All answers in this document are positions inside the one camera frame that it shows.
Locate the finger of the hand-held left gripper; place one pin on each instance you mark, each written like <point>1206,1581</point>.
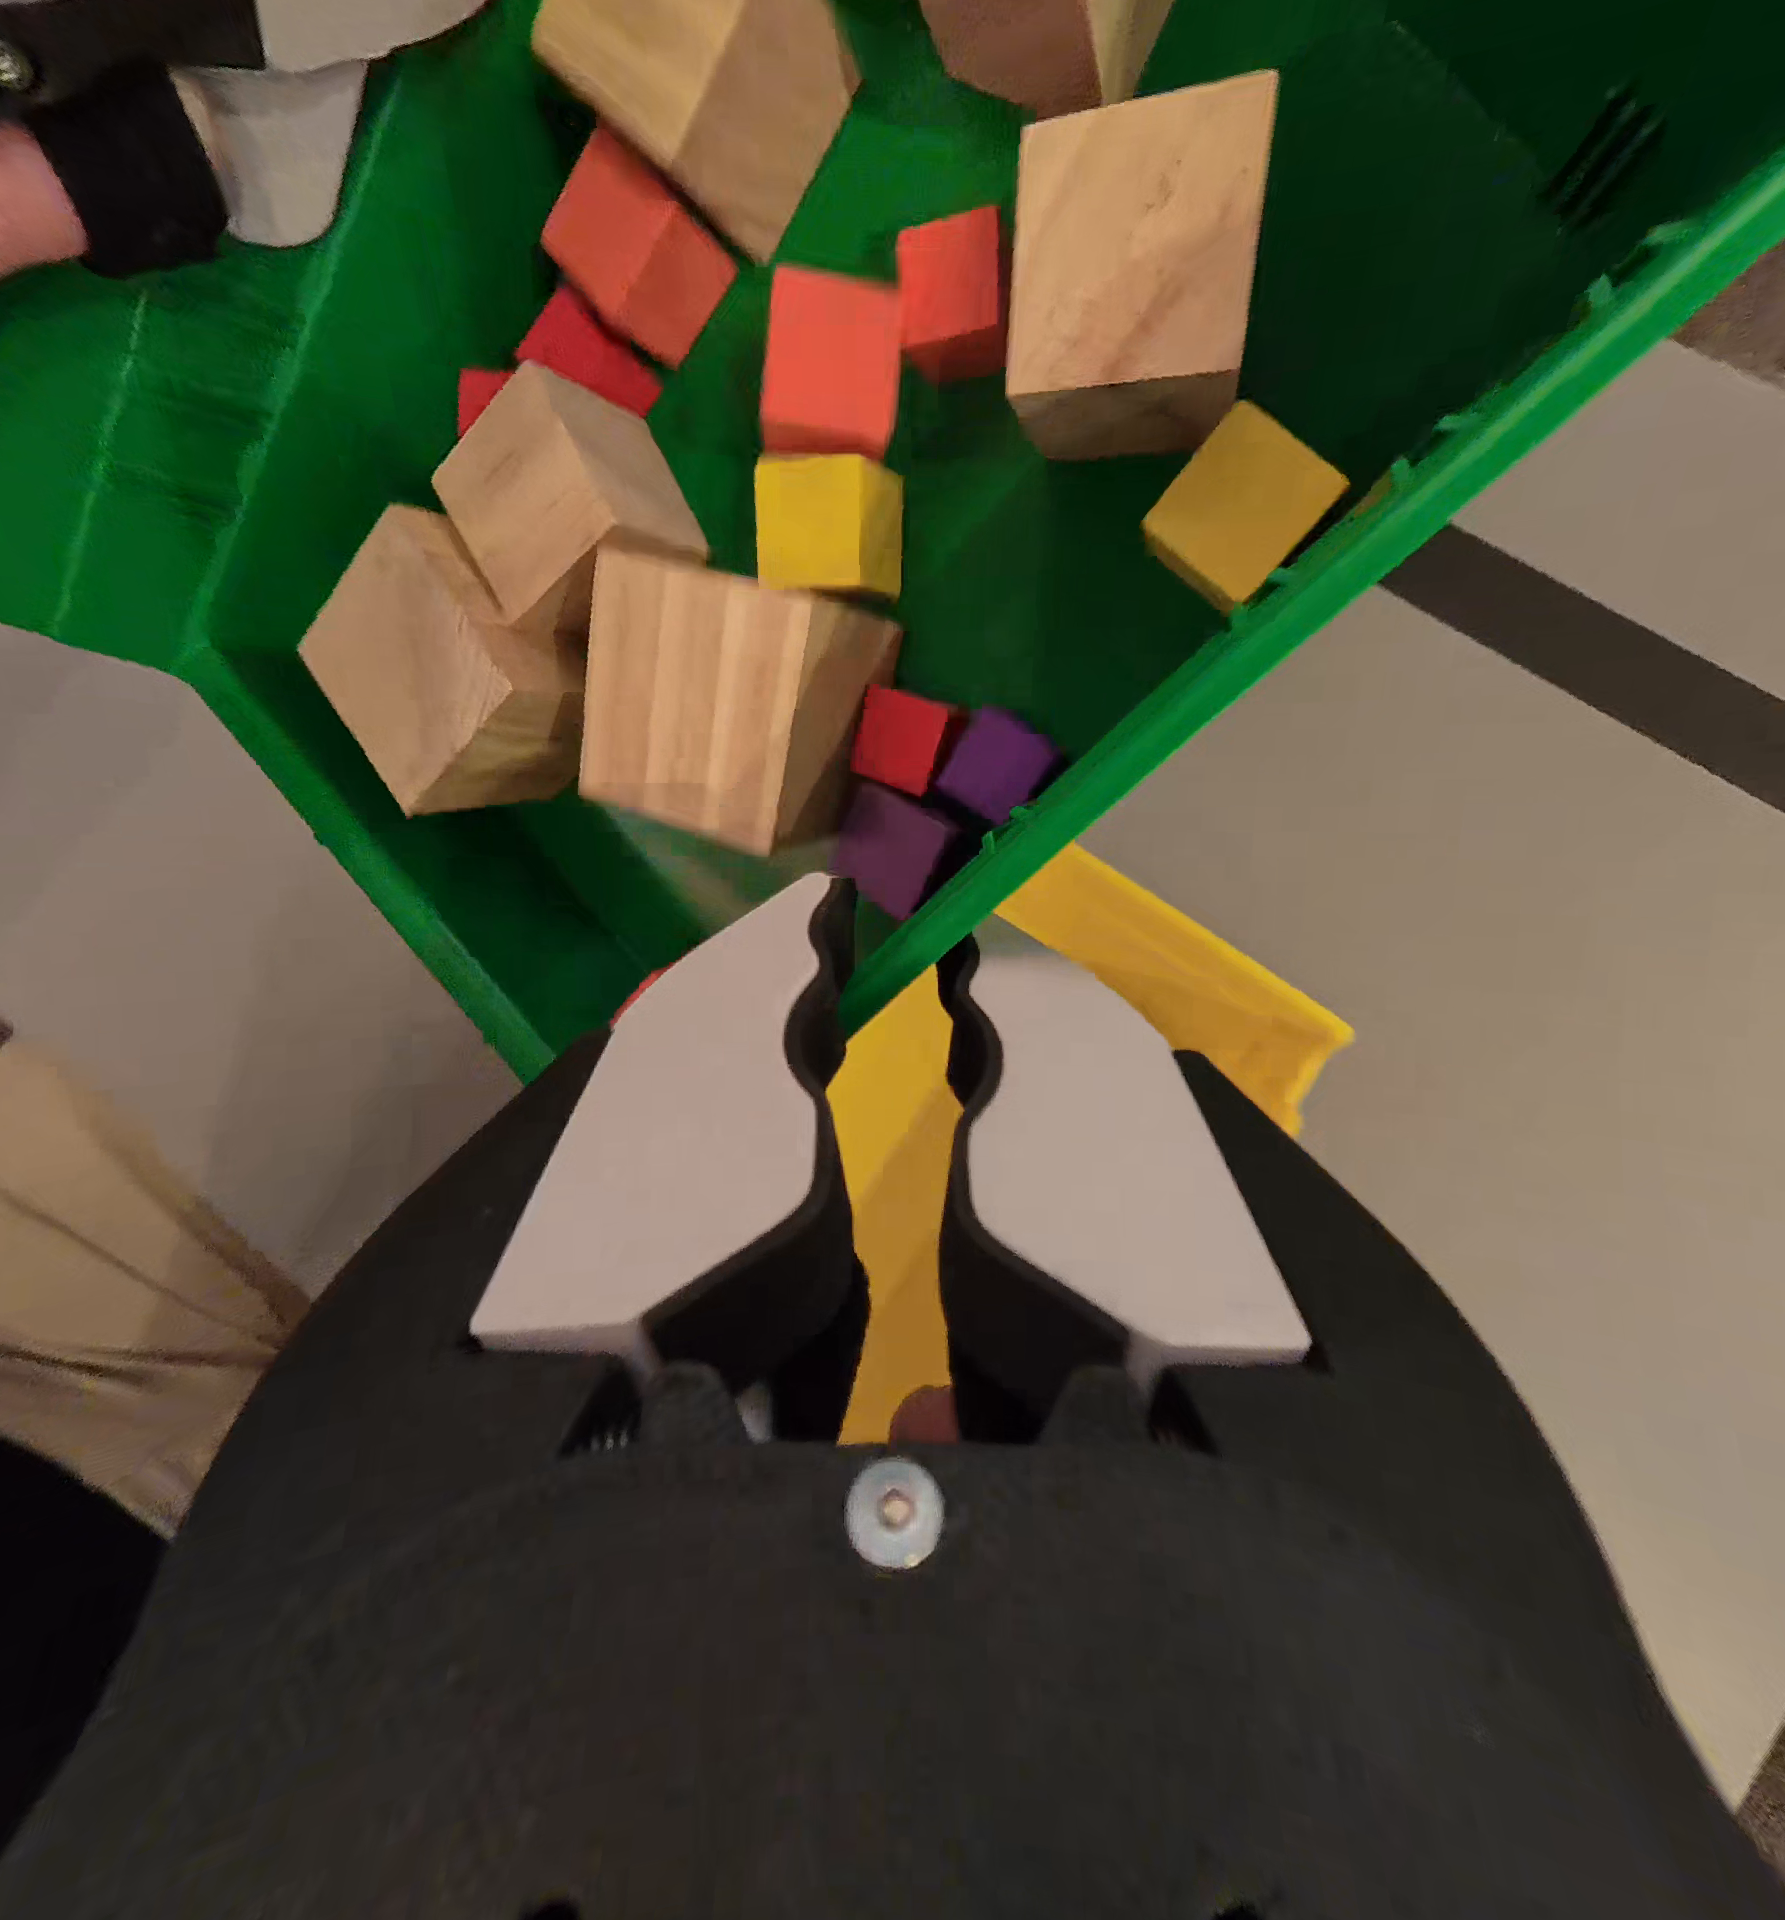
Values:
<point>279,149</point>

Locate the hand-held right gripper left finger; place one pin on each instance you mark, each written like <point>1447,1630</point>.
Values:
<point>667,1168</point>

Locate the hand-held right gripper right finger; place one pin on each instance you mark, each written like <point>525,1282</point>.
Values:
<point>1133,1198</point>

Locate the yellow plastic box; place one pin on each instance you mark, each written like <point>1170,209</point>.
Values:
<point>892,1186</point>

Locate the green plastic box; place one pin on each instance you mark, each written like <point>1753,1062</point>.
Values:
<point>156,451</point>

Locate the small purple cube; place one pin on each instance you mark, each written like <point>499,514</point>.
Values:
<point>992,762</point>
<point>892,848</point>

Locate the pile of small coloured cubes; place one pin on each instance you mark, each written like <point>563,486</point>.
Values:
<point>832,359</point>

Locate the small yellow cube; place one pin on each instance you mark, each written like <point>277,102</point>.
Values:
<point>1244,501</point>
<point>829,523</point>

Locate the pile of plain wooden cubes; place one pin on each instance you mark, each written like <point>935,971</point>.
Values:
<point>1133,270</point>

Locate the person's beige trouser leg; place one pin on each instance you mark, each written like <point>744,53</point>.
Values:
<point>82,1246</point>

